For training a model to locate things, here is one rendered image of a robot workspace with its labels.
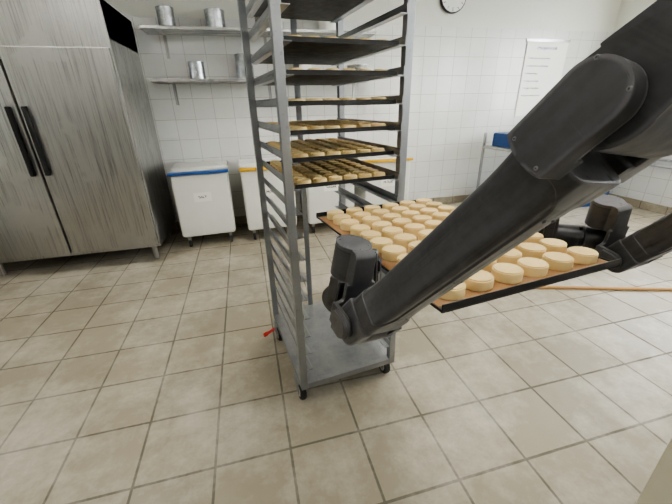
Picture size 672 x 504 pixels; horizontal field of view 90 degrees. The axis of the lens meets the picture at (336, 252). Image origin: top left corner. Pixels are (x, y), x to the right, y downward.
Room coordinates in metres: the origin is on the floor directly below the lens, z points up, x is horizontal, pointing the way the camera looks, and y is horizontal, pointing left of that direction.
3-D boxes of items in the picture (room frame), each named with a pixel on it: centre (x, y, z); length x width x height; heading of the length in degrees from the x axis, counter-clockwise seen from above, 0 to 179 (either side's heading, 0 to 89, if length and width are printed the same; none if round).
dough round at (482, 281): (0.50, -0.24, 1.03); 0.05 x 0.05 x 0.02
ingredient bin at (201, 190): (3.48, 1.36, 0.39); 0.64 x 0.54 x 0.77; 17
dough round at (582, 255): (0.59, -0.47, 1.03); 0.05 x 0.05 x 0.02
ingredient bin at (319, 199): (3.80, 0.10, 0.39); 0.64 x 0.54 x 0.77; 13
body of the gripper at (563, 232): (0.73, -0.53, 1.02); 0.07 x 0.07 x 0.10; 65
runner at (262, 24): (1.46, 0.24, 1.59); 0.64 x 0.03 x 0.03; 21
